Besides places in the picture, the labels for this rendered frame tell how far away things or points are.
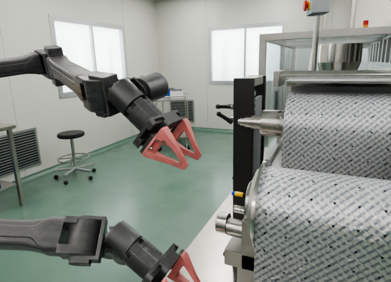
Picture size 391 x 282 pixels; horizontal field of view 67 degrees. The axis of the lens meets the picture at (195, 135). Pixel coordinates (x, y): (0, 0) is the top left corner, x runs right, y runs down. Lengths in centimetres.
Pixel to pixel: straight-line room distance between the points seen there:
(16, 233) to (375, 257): 57
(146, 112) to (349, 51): 76
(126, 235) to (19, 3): 419
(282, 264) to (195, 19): 627
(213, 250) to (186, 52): 587
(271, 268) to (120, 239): 27
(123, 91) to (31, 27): 411
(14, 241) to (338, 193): 54
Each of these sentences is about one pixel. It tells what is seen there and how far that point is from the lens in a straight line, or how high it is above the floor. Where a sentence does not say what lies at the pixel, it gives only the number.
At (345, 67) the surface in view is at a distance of 111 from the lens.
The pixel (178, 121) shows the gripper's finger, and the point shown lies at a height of 137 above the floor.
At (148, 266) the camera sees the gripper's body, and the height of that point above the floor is 113.
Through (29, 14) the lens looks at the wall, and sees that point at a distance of 465.
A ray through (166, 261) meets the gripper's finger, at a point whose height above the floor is 113.
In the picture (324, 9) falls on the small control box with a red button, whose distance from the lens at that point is 98.
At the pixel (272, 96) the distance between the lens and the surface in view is 146.
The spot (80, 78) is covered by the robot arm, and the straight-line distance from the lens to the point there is 65.
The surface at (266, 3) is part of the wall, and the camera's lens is 617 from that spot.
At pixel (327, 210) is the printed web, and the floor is 128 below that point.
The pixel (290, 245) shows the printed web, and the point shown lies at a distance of 47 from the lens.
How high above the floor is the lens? 148
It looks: 14 degrees down
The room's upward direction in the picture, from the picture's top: 1 degrees counter-clockwise
